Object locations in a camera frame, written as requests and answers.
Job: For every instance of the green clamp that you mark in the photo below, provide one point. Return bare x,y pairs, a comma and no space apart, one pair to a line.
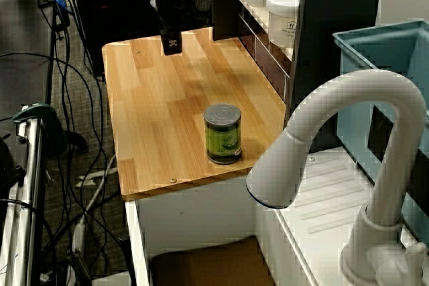
47,122

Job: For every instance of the black computer case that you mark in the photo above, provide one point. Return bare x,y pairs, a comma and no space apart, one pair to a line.
114,21

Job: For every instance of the metal frame rail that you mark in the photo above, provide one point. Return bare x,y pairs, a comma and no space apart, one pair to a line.
28,199

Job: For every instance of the light grey toy faucet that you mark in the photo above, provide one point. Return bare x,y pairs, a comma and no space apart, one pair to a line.
378,125

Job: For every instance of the white power strip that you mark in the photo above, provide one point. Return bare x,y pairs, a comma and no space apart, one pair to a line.
79,239

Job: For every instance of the plastic jar with house logo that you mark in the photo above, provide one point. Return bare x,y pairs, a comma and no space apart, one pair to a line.
283,14

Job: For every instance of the white toy sink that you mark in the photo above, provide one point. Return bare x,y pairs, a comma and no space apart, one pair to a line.
301,219

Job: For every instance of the dark shelf end post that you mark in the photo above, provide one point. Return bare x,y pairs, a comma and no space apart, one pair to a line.
225,1

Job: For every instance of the white shelf board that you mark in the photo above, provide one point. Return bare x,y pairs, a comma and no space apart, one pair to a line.
248,11

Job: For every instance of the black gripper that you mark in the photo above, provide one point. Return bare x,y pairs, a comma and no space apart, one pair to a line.
169,8

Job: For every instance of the dark upright kitchen panel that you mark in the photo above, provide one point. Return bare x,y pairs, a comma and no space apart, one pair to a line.
338,14

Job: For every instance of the green can with grey lid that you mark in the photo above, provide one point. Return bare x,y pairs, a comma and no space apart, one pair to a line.
223,135

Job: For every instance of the dark tile backsplash panel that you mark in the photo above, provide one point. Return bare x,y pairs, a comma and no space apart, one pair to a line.
268,61

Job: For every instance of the teal toy cabinet box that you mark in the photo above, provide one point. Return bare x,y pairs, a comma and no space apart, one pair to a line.
375,75

